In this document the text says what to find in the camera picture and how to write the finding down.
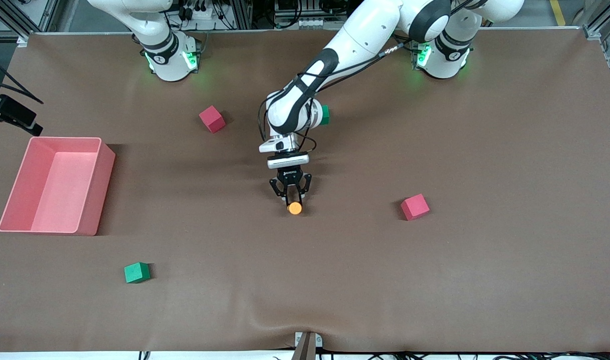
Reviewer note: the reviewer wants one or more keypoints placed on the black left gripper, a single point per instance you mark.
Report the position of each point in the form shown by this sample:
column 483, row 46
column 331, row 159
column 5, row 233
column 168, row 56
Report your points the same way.
column 290, row 175

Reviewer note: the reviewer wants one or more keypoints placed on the yellow push button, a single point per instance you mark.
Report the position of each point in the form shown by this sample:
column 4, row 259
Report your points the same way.
column 295, row 208

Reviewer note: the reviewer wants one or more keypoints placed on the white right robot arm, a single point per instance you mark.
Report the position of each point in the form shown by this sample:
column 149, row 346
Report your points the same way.
column 159, row 50

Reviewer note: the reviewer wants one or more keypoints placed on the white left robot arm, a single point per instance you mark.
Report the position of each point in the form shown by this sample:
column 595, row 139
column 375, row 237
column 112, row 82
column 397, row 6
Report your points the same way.
column 365, row 35

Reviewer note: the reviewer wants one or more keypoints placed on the green foam cube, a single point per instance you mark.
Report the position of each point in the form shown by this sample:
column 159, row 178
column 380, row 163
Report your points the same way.
column 326, row 116
column 136, row 272

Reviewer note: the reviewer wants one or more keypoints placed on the brown table mat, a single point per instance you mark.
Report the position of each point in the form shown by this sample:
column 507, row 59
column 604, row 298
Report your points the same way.
column 304, row 275

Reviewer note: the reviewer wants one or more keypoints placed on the pink plastic bin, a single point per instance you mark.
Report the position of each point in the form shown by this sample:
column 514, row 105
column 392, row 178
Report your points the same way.
column 94, row 200

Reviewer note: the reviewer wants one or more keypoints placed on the pink foam cube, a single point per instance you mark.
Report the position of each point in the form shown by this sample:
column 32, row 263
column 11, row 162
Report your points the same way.
column 212, row 119
column 415, row 207

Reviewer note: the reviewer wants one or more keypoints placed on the long white power strip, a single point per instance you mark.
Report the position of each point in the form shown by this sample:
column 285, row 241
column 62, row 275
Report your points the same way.
column 310, row 23

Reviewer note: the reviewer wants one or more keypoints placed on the white power strip with plugs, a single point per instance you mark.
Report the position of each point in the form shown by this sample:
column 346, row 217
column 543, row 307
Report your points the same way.
column 198, row 12

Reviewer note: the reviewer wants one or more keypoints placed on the aluminium frame rail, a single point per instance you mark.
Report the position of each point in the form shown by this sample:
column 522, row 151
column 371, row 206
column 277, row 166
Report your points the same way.
column 29, row 17
column 607, row 45

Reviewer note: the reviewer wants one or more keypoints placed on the metal clamp bracket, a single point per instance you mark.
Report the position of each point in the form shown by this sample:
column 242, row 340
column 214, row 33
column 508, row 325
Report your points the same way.
column 319, row 341

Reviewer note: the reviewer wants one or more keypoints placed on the aluminium profile post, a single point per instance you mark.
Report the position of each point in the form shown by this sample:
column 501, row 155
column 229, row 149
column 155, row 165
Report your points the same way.
column 306, row 350

